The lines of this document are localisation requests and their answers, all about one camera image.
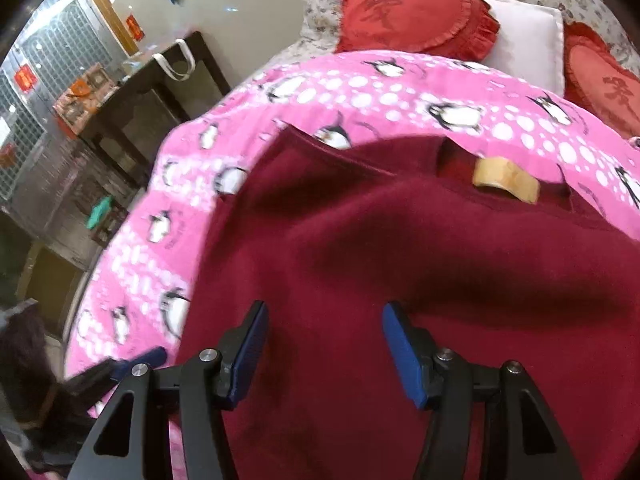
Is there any dark red fleece sweater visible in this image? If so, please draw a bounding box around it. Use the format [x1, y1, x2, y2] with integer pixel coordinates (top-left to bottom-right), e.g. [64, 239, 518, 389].
[178, 128, 639, 479]

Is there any pink penguin quilt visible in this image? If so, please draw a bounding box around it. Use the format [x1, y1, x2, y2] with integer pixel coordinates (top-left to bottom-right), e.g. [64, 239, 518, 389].
[65, 51, 639, 374]

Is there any dark wooden desk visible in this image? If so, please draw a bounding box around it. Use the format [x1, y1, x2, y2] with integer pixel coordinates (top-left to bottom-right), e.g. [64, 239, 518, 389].
[79, 29, 232, 187]

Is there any orange gift box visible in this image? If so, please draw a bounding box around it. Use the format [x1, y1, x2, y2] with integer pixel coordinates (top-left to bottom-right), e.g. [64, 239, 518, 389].
[53, 63, 117, 139]

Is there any right red heart cushion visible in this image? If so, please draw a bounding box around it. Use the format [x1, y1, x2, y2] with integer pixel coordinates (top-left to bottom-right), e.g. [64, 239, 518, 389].
[564, 23, 639, 140]

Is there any red heart cushion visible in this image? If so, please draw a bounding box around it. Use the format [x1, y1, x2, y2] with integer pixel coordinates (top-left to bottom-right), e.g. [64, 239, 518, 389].
[335, 0, 500, 62]
[564, 23, 639, 140]

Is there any metal window grille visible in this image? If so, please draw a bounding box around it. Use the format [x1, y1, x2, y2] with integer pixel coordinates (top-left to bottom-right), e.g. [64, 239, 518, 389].
[1, 0, 126, 200]

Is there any white pillow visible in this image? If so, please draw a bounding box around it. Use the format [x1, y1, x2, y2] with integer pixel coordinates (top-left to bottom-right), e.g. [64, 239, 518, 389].
[482, 0, 565, 96]

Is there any left red heart cushion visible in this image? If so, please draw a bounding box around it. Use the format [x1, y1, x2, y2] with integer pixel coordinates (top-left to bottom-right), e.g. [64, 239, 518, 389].
[335, 0, 500, 62]

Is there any white bag handle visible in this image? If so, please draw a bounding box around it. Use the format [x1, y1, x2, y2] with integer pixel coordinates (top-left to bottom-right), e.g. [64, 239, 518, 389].
[152, 38, 196, 82]

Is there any red wall sticker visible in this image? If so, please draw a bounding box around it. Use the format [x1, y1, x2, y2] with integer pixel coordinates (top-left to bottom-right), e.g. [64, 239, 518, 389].
[125, 14, 145, 42]

